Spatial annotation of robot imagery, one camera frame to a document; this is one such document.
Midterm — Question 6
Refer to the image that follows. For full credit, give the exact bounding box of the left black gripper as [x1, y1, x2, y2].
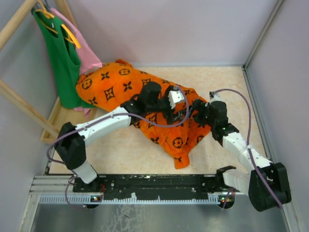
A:
[146, 85, 183, 123]

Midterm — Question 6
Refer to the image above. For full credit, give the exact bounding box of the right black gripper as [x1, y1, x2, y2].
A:
[182, 98, 216, 128]

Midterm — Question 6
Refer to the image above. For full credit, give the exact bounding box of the orange patterned pillowcase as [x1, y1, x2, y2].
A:
[76, 59, 211, 169]

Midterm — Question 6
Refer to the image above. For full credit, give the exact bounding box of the green tank top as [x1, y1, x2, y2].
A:
[33, 12, 94, 109]

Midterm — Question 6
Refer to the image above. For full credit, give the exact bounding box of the yellow clothes hanger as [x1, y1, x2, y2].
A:
[35, 1, 82, 49]

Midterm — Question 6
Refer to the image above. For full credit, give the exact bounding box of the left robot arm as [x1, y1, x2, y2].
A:
[53, 82, 189, 192]

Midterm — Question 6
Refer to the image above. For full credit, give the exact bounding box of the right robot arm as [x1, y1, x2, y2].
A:
[189, 99, 292, 212]

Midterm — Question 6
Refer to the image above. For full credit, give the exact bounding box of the pink shirt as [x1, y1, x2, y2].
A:
[51, 8, 102, 117]

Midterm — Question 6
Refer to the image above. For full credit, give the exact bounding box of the wooden clothes rack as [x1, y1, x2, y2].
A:
[0, 0, 110, 145]

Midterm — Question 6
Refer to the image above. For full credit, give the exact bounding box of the teal clothes hanger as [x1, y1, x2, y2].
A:
[31, 0, 51, 14]

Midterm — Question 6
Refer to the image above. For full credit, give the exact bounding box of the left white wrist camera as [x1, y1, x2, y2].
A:
[168, 90, 185, 109]

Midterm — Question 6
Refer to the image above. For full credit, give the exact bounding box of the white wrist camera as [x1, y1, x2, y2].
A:
[209, 91, 221, 102]
[168, 90, 185, 109]

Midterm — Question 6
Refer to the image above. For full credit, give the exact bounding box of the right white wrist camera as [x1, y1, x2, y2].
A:
[209, 91, 221, 102]

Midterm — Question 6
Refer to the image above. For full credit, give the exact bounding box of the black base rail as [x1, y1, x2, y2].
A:
[29, 174, 239, 209]

